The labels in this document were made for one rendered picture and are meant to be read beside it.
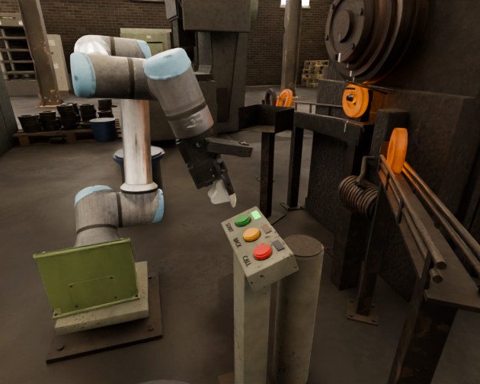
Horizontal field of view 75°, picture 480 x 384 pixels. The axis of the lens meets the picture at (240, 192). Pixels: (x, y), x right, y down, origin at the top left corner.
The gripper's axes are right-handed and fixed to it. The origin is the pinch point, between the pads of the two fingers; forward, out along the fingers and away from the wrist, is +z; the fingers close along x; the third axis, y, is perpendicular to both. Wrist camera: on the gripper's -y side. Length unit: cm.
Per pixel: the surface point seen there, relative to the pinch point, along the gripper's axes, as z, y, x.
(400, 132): 8, -58, -10
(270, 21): 7, -448, -1060
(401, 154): 13, -54, -6
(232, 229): 6.6, 3.6, 1.3
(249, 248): 6.7, 2.1, 11.5
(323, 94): 16, -82, -100
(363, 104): 12, -74, -53
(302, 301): 32.8, -6.0, 9.3
